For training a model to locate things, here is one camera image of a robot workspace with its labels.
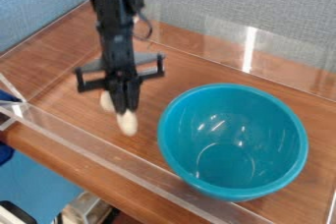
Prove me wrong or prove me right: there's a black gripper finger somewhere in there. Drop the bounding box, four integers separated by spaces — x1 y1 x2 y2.
126 78 142 111
109 80 127 114

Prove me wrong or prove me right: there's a clear acrylic left bracket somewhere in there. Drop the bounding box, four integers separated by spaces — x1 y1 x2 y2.
0 73 27 125

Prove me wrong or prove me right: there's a white toy mushroom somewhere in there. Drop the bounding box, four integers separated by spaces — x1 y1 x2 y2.
101 90 138 137

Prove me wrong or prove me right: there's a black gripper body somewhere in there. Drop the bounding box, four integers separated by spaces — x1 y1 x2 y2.
74 22 166 92

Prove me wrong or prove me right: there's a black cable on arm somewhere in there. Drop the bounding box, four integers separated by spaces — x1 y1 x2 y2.
133 11 155 42

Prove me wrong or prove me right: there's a blue plastic bowl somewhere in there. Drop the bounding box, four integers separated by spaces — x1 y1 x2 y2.
158 84 309 201

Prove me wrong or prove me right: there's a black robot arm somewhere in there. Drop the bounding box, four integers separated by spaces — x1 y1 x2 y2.
75 0 165 115

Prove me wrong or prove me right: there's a blue cloth object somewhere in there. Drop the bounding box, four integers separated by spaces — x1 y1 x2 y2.
0 89 22 166

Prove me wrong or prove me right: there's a clear acrylic back barrier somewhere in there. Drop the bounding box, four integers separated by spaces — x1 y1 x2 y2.
145 3 336 101

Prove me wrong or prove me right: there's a grey clutter below table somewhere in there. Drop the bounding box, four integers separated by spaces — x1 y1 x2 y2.
51 192 121 224

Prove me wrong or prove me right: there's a black white device below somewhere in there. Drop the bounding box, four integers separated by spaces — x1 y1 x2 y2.
0 200 39 224

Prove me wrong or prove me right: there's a clear acrylic barrier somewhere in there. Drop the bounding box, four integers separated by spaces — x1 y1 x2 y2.
145 3 336 101
0 103 274 224

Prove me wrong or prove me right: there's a clear acrylic front barrier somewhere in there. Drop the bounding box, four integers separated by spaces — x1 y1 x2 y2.
0 103 274 224

